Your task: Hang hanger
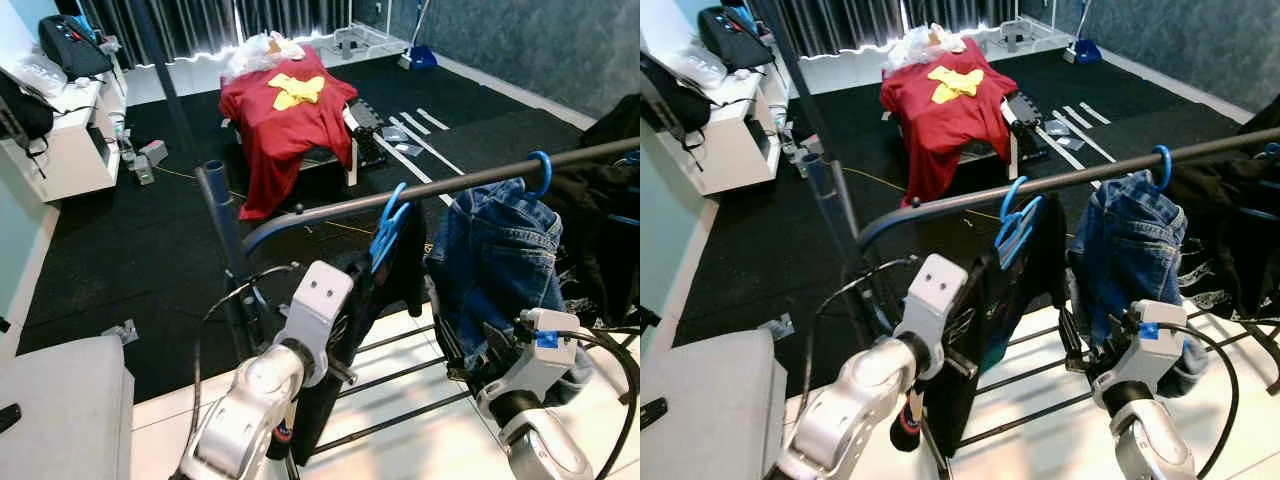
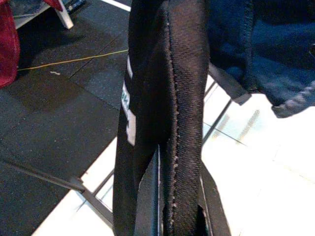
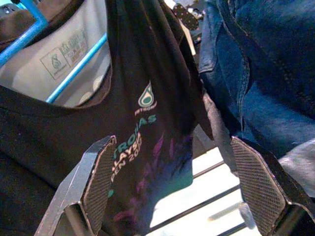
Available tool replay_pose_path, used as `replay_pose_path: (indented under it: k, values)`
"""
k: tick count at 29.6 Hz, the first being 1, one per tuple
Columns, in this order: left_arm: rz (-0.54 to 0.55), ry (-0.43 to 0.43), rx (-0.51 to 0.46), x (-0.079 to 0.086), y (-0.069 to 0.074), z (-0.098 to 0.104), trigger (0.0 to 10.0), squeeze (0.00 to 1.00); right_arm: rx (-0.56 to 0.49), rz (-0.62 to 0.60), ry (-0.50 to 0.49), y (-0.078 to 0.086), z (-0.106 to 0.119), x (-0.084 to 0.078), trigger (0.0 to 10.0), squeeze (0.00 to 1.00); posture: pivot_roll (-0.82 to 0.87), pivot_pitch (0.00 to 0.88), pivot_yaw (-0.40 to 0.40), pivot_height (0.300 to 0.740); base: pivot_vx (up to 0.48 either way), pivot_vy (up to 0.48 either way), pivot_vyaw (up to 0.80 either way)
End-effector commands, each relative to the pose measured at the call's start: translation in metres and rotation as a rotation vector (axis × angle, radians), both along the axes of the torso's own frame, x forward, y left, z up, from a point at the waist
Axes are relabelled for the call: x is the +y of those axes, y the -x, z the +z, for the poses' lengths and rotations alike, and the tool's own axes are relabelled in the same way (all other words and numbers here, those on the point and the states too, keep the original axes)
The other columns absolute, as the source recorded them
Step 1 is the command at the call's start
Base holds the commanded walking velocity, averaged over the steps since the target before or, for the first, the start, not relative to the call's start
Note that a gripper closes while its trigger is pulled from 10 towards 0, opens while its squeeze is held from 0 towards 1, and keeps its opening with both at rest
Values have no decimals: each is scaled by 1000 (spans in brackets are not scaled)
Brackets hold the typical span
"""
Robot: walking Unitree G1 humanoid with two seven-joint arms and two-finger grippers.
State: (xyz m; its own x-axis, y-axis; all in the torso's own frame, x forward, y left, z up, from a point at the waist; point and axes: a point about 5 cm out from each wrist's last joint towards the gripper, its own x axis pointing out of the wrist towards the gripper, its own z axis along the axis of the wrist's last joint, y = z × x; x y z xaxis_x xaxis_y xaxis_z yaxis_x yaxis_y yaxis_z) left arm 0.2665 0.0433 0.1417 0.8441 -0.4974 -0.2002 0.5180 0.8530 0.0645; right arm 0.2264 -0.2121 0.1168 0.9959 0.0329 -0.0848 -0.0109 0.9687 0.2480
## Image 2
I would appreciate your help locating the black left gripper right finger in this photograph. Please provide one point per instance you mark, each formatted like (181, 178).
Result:
(214, 216)

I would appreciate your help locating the red yellow-printed T-shirt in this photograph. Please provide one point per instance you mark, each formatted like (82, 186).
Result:
(8, 49)

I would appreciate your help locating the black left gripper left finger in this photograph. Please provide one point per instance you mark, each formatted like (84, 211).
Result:
(147, 209)

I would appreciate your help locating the white metal chair frame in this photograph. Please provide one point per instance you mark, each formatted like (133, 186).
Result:
(66, 20)

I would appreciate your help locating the black metal clothes rack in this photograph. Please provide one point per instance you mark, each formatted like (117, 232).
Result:
(98, 209)

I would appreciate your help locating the black floor mat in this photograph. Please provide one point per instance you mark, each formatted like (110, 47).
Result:
(49, 110)

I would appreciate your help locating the blue denim shorts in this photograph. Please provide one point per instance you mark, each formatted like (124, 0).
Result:
(275, 54)

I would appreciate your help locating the dark navy garment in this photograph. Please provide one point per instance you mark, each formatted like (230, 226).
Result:
(182, 86)

